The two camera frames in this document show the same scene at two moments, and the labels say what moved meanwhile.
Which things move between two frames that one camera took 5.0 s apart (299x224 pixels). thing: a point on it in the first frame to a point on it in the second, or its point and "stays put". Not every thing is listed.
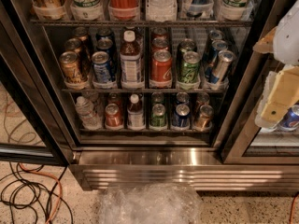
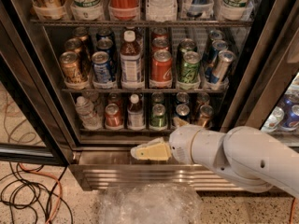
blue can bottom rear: x=182 y=98 stays put
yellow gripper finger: x=266 y=44 to x=180 y=140
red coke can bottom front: x=112 y=117 stays put
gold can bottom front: x=204 y=120 stays put
